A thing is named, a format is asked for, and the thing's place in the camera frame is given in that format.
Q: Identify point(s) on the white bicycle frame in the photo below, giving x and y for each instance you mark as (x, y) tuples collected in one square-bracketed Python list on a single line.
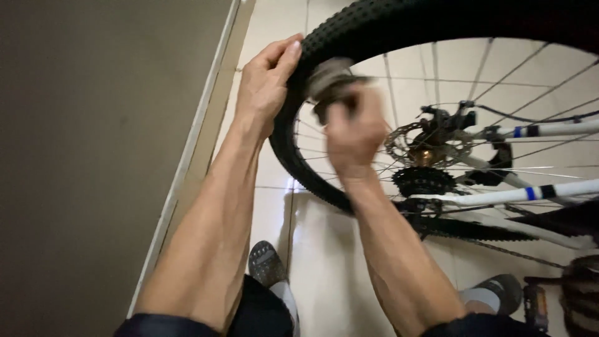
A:
[(491, 196)]

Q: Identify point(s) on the person's dark sleeve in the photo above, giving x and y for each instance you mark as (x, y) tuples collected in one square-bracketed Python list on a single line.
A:
[(482, 326), (164, 326)]

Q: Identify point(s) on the person's grey right shoe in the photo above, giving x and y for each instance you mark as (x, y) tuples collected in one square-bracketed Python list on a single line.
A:
[(503, 290)]

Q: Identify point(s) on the silver disc brake rotor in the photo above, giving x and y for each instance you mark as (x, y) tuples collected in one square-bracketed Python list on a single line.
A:
[(397, 140)]

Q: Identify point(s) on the person's white sock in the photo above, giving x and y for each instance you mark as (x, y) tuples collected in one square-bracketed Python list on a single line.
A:
[(479, 298), (286, 297)]

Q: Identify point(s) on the person's dark left sleeve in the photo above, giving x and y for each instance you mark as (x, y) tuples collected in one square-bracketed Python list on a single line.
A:
[(164, 326)]

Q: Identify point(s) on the person's grey shoe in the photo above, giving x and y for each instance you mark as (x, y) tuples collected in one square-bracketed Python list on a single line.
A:
[(503, 290), (264, 264)]

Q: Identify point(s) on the black rear sprocket cassette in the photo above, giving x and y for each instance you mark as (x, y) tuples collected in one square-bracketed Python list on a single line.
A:
[(422, 181)]

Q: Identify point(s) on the black rear derailleur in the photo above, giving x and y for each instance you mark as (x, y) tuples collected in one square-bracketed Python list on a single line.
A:
[(419, 210)]

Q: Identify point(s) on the person's grey left shoe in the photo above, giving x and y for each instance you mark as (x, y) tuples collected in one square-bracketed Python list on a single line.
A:
[(264, 264)]

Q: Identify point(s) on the person's white left sock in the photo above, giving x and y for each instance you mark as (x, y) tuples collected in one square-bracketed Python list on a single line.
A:
[(286, 297)]

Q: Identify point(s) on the person's right hand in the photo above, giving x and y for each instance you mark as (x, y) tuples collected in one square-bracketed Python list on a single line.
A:
[(355, 140)]

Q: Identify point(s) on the black bicycle pedal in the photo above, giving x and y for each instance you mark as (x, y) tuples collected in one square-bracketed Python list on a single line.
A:
[(536, 306)]

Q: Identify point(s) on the person's right fingers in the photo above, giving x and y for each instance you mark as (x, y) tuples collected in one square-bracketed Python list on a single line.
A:
[(358, 105)]

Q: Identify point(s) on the black knobby bicycle wheel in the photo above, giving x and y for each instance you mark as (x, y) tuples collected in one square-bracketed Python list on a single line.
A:
[(374, 18)]

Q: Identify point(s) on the grey cleaning rag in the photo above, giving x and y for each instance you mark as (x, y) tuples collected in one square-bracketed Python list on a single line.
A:
[(330, 82)]

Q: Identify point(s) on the person's left hand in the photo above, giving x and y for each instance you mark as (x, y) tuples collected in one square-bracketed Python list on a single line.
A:
[(262, 89)]

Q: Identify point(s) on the person's black trousers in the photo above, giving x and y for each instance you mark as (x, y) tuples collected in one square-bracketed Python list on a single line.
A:
[(259, 309)]

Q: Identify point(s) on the person's white right sock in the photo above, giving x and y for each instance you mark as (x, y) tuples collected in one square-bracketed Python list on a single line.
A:
[(479, 298)]

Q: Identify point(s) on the black disc brake caliper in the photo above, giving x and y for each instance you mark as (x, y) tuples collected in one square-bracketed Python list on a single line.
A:
[(449, 119)]

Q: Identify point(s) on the person's dark right sleeve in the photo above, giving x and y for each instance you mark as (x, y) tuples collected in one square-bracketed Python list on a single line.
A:
[(482, 326)]

